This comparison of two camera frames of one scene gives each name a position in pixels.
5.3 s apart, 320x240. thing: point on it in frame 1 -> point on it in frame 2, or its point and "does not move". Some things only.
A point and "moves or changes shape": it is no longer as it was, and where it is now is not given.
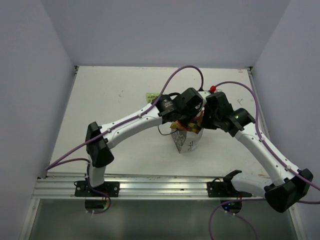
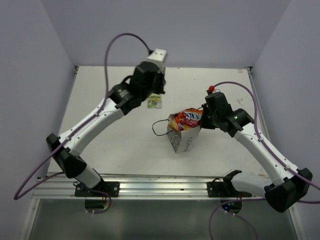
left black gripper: x=195 y=111 -> x=160 y=90
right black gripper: x=206 y=123 does not move
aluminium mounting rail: x=62 y=185 does not move
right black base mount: x=216 y=188 does not move
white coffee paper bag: x=187 y=141 moves or changes shape
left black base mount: x=83 y=189 does not move
